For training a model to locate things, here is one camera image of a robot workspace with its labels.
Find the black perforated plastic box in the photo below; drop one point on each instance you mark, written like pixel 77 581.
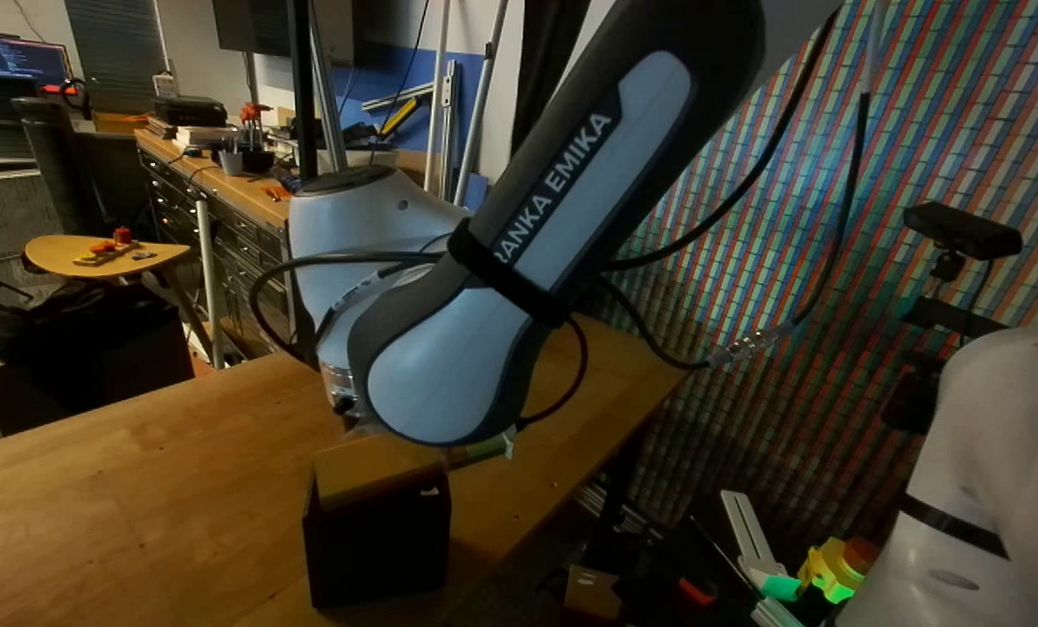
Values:
pixel 366 559

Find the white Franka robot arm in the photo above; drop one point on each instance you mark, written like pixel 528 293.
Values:
pixel 451 361

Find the small cardboard box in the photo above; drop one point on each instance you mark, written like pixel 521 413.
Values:
pixel 595 594

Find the slanted silver metal pole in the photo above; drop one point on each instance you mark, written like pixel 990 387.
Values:
pixel 444 93

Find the wooden top workbench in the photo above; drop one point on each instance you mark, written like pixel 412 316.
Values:
pixel 243 197

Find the white plastic bar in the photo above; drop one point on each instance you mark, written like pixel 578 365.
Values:
pixel 749 535

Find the yellow green toy block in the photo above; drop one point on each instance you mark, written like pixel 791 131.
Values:
pixel 833 573

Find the small red objects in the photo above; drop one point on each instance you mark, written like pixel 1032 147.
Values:
pixel 121 237

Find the black storage case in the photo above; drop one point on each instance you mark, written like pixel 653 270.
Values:
pixel 88 351

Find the mesh patterned screen panel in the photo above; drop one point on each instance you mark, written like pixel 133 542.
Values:
pixel 926 127

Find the round wooden stool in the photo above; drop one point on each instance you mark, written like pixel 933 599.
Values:
pixel 77 253

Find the lit computer monitor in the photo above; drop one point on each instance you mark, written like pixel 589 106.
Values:
pixel 14 59

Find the upright silver metal post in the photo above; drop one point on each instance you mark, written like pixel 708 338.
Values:
pixel 208 291

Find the black camera on tripod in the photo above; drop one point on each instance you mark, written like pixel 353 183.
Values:
pixel 960 229

